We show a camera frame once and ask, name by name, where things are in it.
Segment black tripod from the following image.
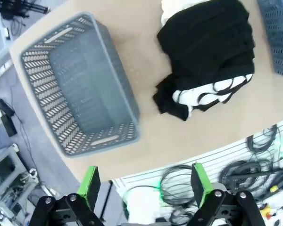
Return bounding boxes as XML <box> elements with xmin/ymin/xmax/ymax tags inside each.
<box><xmin>0</xmin><ymin>0</ymin><xmax>49</xmax><ymax>14</ymax></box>

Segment grey plastic mesh basket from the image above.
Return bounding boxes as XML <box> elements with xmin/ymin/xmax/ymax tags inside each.
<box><xmin>20</xmin><ymin>13</ymin><xmax>142</xmax><ymax>158</ymax></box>
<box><xmin>257</xmin><ymin>0</ymin><xmax>283</xmax><ymax>81</ymax></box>

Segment black cable coil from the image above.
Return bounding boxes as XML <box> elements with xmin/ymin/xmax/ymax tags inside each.
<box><xmin>246</xmin><ymin>124</ymin><xmax>280</xmax><ymax>155</ymax></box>
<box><xmin>220</xmin><ymin>161</ymin><xmax>262</xmax><ymax>189</ymax></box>
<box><xmin>160</xmin><ymin>164</ymin><xmax>194</xmax><ymax>205</ymax></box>

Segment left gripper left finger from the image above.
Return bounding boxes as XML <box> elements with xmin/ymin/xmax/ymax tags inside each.
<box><xmin>29</xmin><ymin>165</ymin><xmax>104</xmax><ymax>226</ymax></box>

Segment thin black garment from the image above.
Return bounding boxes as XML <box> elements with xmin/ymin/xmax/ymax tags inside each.
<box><xmin>152</xmin><ymin>75</ymin><xmax>191</xmax><ymax>122</ymax></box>

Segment white shorts with black stripes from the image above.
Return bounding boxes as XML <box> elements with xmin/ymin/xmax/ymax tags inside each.
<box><xmin>160</xmin><ymin>0</ymin><xmax>254</xmax><ymax>118</ymax></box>

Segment white slotted base plate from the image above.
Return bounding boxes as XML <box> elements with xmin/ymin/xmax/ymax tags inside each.
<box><xmin>110</xmin><ymin>117</ymin><xmax>283</xmax><ymax>226</ymax></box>

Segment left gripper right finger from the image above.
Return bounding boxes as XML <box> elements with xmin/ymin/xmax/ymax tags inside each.
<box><xmin>186</xmin><ymin>162</ymin><xmax>266</xmax><ymax>226</ymax></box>

